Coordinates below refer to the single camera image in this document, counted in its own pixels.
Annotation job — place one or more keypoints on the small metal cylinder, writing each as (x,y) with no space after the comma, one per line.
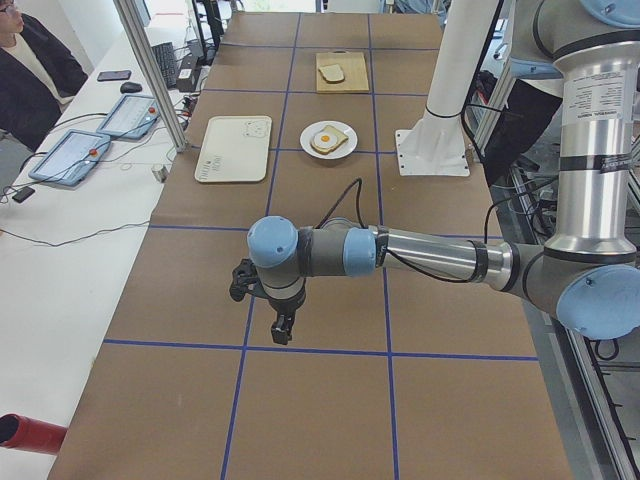
(160,173)

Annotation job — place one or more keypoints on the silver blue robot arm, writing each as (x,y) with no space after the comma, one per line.
(584,275)

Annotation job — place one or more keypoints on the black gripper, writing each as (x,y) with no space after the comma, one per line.
(285,306)

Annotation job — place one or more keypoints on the red cylinder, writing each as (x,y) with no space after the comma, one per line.
(31,435)

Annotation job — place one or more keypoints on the far blue teach pendant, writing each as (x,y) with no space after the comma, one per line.
(131,118)

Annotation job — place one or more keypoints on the white round plate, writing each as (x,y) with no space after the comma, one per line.
(344,150)

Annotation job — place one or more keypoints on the seated person in black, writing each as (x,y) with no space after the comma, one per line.
(39,76)

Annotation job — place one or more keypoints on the black smartphone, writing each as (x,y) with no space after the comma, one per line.
(114,75)

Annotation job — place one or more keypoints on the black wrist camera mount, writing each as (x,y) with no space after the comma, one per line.
(245,281)

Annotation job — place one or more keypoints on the cream bear tray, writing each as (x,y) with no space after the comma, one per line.
(235,149)

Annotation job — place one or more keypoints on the black computer mouse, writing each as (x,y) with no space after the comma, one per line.
(130,87)

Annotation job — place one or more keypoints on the black keyboard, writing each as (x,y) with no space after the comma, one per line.
(166,61)

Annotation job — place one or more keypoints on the wooden cutting board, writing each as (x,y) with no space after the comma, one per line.
(354,67)

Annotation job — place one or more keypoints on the blue teach pendant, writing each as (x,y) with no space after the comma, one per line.
(71,159)
(131,118)

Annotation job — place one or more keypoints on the near blue teach pendant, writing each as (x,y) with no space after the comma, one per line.
(71,159)

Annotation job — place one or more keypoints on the fried egg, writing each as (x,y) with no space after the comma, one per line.
(324,139)

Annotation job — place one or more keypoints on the aluminium frame post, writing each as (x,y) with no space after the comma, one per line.
(136,34)

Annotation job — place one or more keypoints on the small black box device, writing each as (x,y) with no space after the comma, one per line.
(23,194)

